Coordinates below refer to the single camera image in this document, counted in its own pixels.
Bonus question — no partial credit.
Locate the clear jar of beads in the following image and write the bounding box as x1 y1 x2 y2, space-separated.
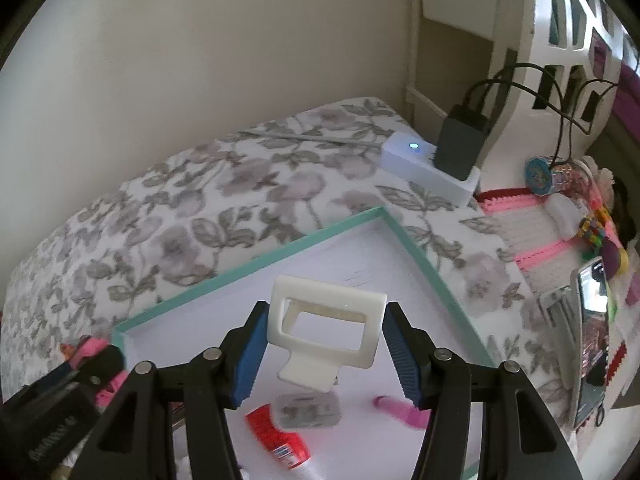
550 157 601 201

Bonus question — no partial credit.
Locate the floral grey white blanket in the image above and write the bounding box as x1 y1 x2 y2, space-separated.
0 97 576 411

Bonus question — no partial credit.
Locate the metal phone stand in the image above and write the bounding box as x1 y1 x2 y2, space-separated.
539 285 576 328

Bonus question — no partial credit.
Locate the white power strip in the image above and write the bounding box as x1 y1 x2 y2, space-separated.
381 131 482 208

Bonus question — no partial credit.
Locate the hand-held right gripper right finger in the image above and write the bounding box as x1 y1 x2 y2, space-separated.
382 302 571 480

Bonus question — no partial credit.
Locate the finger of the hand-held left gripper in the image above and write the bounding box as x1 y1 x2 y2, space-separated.
50 345 126 391

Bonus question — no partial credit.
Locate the purple cloth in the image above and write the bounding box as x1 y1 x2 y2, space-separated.
590 35 640 126

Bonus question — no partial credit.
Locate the black charger cable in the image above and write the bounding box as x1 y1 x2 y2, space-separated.
462 62 583 136
550 77 621 171

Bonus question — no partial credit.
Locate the red tube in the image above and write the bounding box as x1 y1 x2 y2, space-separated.
244 404 313 471

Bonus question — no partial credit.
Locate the purple yellow round toy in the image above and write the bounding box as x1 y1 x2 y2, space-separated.
602 240 631 276

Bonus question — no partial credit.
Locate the teal lid round container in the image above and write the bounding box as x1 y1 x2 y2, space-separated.
525 156 556 196

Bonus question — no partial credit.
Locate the colourful bead bracelet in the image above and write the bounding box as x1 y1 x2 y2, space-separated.
577 207 613 248

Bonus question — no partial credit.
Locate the small white plastic case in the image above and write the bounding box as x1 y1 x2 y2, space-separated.
547 194 588 236

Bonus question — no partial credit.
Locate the teal rimmed white tray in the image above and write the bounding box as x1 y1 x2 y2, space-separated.
111 206 498 480

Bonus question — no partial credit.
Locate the smartphone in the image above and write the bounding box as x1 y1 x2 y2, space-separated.
570 256 612 431

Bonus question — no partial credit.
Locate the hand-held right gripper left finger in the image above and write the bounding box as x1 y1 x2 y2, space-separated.
67 301 271 480

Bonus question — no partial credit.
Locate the pink toy with black oval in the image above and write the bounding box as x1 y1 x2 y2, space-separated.
60 336 126 406

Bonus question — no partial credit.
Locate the pink plastic piece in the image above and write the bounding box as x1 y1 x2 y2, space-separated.
374 395 431 431

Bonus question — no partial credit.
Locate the white crochet mat pink trim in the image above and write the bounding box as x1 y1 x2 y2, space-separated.
475 187 640 401

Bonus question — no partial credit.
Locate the black charger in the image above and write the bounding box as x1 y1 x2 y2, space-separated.
432 103 490 181

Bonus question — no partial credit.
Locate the white hair claw clip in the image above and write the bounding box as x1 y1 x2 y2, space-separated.
267 275 388 393

